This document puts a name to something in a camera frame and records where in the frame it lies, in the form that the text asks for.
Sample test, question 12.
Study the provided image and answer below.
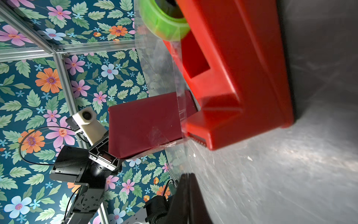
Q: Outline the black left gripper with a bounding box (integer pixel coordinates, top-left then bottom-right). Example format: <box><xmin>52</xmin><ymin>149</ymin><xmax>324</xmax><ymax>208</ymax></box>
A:
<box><xmin>89</xmin><ymin>133</ymin><xmax>123</xmax><ymax>178</ymax></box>

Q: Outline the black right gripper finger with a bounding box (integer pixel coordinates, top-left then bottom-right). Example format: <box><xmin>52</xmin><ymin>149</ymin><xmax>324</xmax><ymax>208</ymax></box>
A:
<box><xmin>167</xmin><ymin>173</ymin><xmax>212</xmax><ymax>224</ymax></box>

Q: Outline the maroon wrapping paper sheet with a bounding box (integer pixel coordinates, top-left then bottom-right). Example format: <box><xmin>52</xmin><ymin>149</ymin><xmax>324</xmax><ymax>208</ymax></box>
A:
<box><xmin>108</xmin><ymin>92</ymin><xmax>183</xmax><ymax>159</ymax></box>

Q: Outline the red tape dispenser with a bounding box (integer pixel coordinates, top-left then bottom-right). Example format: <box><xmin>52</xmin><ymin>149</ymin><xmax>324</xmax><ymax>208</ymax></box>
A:
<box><xmin>138</xmin><ymin>0</ymin><xmax>295</xmax><ymax>151</ymax></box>

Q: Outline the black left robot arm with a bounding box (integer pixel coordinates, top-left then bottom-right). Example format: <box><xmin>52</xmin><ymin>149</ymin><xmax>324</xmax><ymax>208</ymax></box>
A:
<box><xmin>50</xmin><ymin>133</ymin><xmax>122</xmax><ymax>224</ymax></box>

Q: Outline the clear tape piece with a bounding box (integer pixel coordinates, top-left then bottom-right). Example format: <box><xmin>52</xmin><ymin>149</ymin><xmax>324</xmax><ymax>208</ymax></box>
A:
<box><xmin>136</xmin><ymin>38</ymin><xmax>197</xmax><ymax>155</ymax></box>

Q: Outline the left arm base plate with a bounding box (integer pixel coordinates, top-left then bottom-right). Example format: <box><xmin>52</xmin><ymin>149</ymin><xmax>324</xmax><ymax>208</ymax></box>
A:
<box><xmin>144</xmin><ymin>196</ymin><xmax>174</xmax><ymax>224</ymax></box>

